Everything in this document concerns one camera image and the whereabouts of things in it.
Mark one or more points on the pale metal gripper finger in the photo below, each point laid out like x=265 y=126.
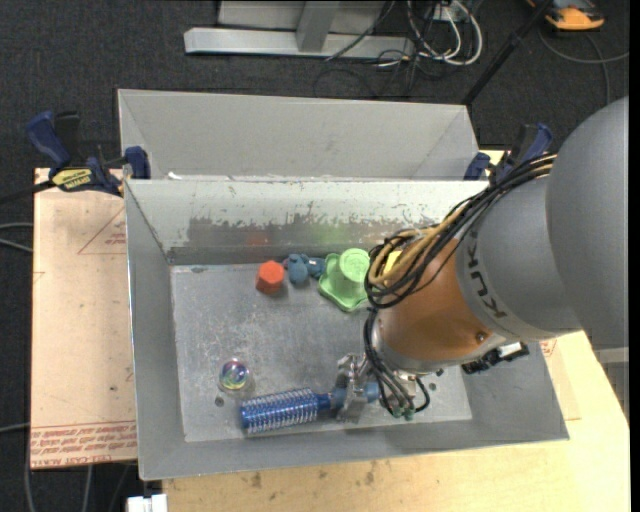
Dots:
x=351 y=410
x=351 y=367

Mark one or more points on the blue round hair brush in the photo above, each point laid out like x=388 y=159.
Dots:
x=280 y=410

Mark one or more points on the grey metal bin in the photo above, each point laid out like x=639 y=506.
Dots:
x=280 y=325

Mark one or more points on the green cup with wavy rim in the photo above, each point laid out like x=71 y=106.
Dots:
x=345 y=282

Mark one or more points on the blue toy animal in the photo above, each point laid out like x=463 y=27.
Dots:
x=299 y=271

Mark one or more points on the clear iridescent ball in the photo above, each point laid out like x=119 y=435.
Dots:
x=233 y=376

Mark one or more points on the red-orange block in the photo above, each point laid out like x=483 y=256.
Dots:
x=270 y=277

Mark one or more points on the black cylinder on white bracket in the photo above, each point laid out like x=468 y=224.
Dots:
x=492 y=359

